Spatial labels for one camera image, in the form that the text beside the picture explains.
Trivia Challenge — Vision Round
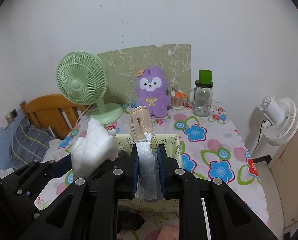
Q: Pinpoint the grey sock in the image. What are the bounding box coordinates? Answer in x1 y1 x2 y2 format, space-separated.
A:
114 150 129 167

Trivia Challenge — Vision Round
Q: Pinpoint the black plastic bag bundle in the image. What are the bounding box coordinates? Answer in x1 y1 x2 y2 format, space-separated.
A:
117 210 145 233

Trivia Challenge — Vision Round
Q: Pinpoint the white towel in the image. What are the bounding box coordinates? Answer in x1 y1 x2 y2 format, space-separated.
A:
71 119 119 180

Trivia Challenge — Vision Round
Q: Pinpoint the pink cloth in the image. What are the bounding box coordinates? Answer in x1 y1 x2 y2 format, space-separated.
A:
157 225 179 240

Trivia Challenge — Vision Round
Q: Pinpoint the beige roll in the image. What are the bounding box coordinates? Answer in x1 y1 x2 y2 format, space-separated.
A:
129 106 159 202

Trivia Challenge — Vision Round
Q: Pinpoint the grey plaid pillow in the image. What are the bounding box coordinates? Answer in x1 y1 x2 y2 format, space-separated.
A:
9 118 54 171

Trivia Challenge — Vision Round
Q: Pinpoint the cartoon paper storage box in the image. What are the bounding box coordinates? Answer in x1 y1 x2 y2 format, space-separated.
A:
115 134 182 212

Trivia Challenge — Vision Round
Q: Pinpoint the floral tablecloth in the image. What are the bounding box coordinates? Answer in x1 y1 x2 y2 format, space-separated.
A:
33 101 269 240

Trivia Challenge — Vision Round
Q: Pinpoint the beige door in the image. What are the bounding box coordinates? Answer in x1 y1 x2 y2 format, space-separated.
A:
269 129 298 234

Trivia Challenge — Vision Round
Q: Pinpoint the purple plush toy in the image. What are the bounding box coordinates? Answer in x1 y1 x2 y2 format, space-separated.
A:
135 66 170 118

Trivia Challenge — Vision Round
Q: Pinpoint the small cup with scissors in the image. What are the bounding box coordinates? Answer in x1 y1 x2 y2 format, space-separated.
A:
170 87 187 110

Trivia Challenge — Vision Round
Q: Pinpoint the green desk fan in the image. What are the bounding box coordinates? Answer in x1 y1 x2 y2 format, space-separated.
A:
56 51 124 125

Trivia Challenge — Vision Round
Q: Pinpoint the white standing fan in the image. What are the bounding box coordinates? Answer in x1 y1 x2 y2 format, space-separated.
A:
258 95 298 147

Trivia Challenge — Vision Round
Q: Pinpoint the glass jar green lid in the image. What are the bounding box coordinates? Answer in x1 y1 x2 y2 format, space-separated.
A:
188 69 213 117

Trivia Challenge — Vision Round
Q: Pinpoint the green patterned cardboard sheet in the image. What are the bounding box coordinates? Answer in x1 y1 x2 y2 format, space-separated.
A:
98 44 191 104

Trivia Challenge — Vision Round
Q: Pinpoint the wall power outlet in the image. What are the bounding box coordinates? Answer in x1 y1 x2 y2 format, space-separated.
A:
10 109 18 120

